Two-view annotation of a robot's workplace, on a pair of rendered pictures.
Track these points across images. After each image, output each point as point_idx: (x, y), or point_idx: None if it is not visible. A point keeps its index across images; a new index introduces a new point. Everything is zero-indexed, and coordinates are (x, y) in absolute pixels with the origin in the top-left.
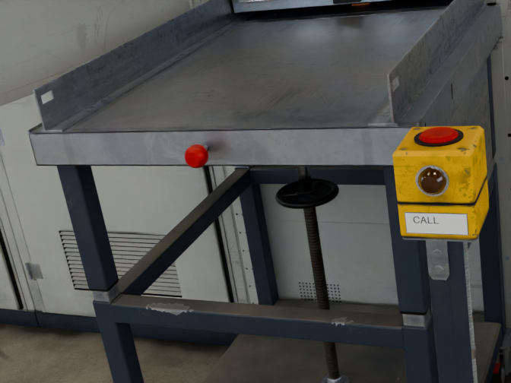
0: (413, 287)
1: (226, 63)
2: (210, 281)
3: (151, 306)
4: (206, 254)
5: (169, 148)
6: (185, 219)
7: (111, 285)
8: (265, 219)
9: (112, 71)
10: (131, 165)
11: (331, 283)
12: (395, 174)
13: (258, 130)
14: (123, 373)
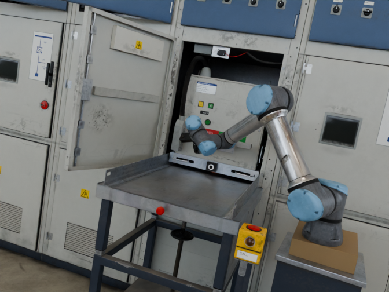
0: (220, 278)
1: (168, 179)
2: (123, 259)
3: (117, 262)
4: (125, 248)
5: (149, 205)
6: (131, 232)
7: (103, 249)
8: (154, 241)
9: (128, 170)
10: (132, 207)
11: (172, 273)
12: (238, 236)
13: (184, 208)
14: (95, 286)
